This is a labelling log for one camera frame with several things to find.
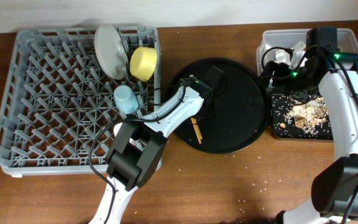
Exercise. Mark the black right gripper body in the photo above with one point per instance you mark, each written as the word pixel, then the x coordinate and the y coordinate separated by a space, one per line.
pixel 284 78

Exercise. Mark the grey dishwasher rack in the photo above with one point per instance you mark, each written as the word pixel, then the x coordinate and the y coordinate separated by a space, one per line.
pixel 55 101

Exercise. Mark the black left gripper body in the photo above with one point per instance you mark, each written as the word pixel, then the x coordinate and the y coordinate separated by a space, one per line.
pixel 207 111

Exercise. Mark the pale green plate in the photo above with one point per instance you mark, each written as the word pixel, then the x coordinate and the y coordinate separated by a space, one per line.
pixel 110 51

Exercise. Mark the rectangular black tray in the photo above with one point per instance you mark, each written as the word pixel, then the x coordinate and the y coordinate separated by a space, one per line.
pixel 283 130

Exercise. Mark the pink cup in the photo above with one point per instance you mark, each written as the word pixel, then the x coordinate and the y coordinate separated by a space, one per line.
pixel 116 128

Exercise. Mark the yellow bowl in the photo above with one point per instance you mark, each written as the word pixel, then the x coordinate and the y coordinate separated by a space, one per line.
pixel 143 63

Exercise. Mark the crumpled white paper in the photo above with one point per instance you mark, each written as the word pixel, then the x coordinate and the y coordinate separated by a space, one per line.
pixel 292 60

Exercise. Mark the round black tray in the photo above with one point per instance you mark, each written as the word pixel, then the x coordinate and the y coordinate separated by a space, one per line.
pixel 242 107

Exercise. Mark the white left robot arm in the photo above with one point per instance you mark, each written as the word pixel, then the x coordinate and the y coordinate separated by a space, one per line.
pixel 136 152

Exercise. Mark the clear plastic bin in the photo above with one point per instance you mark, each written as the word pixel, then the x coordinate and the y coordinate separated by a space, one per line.
pixel 273 40

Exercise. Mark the food scraps pile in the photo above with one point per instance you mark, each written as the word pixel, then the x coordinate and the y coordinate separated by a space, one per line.
pixel 309 116

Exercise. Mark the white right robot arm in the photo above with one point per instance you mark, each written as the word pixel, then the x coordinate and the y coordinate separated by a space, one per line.
pixel 323 60

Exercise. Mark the light blue cup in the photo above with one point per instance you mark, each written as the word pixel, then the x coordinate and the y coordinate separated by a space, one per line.
pixel 125 99

